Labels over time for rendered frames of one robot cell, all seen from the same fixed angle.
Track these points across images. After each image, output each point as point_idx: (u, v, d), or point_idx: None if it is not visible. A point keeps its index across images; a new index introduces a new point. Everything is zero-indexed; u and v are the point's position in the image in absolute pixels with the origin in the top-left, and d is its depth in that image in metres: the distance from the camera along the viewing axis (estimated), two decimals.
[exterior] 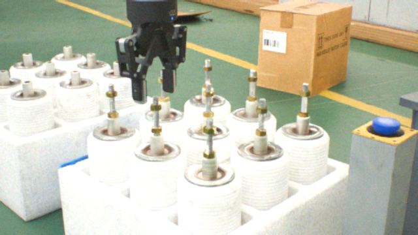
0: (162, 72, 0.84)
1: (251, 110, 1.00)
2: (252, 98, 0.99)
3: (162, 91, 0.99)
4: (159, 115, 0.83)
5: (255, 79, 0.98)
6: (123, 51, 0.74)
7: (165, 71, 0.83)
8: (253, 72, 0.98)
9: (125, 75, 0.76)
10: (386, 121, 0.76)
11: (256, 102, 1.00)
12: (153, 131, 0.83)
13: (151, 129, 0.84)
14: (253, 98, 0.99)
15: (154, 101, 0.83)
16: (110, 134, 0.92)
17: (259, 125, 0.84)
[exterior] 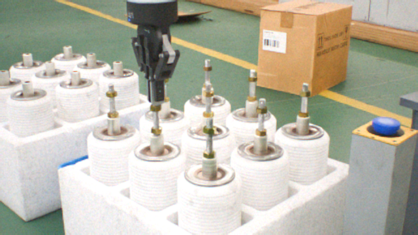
0: (161, 82, 0.81)
1: (251, 110, 1.00)
2: (252, 98, 0.99)
3: None
4: (154, 115, 0.83)
5: (255, 79, 0.98)
6: (138, 47, 0.84)
7: (158, 81, 0.81)
8: (253, 72, 0.98)
9: None
10: (386, 121, 0.76)
11: (256, 102, 1.00)
12: (161, 130, 0.84)
13: (159, 131, 0.83)
14: (253, 98, 0.99)
15: None
16: (110, 134, 0.92)
17: (259, 125, 0.84)
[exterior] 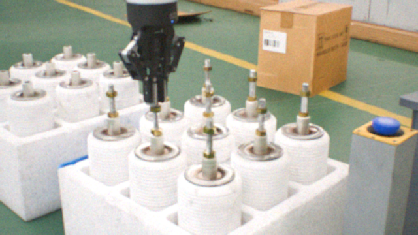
0: None
1: (251, 110, 1.00)
2: (252, 98, 0.99)
3: None
4: (159, 117, 0.83)
5: (255, 79, 0.98)
6: (128, 62, 0.75)
7: (156, 81, 0.82)
8: (253, 72, 0.98)
9: (137, 78, 0.78)
10: (386, 121, 0.76)
11: (256, 102, 1.00)
12: (152, 132, 0.83)
13: (151, 130, 0.84)
14: (253, 98, 0.99)
15: None
16: (110, 134, 0.92)
17: (259, 125, 0.84)
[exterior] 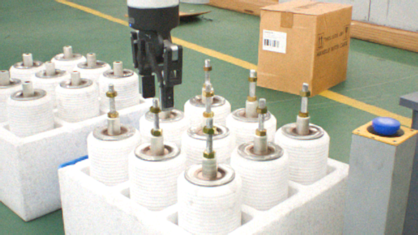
0: (170, 88, 0.79)
1: (251, 110, 1.00)
2: (252, 98, 0.99)
3: None
4: (155, 117, 0.84)
5: (255, 79, 0.98)
6: (136, 40, 0.84)
7: (167, 87, 0.78)
8: (253, 72, 0.98)
9: None
10: (386, 121, 0.76)
11: (256, 102, 1.00)
12: (161, 132, 0.84)
13: (158, 133, 0.83)
14: (253, 98, 0.99)
15: (153, 105, 0.82)
16: (110, 134, 0.92)
17: (259, 125, 0.84)
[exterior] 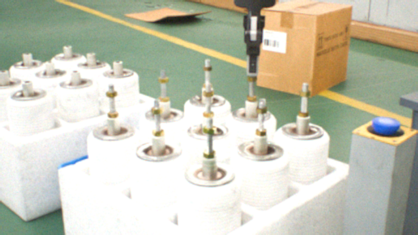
0: (258, 58, 0.97)
1: (251, 110, 1.00)
2: (252, 98, 0.99)
3: (162, 91, 0.99)
4: (160, 119, 0.83)
5: (254, 79, 0.98)
6: None
7: (255, 57, 0.97)
8: None
9: None
10: (386, 121, 0.76)
11: (256, 102, 1.00)
12: (153, 134, 0.84)
13: (153, 132, 0.84)
14: (253, 98, 0.99)
15: (157, 104, 0.83)
16: (110, 134, 0.92)
17: (259, 125, 0.84)
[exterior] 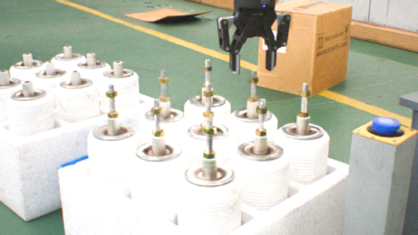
0: (266, 52, 0.99)
1: (251, 110, 1.00)
2: (249, 96, 1.00)
3: (162, 91, 0.99)
4: (160, 119, 0.83)
5: (249, 78, 0.99)
6: (220, 27, 0.93)
7: (267, 51, 0.98)
8: (251, 72, 0.98)
9: (221, 47, 0.94)
10: (386, 121, 0.76)
11: (257, 102, 0.99)
12: (153, 134, 0.84)
13: (153, 132, 0.84)
14: (248, 98, 1.00)
15: (157, 104, 0.83)
16: (110, 134, 0.92)
17: (259, 125, 0.84)
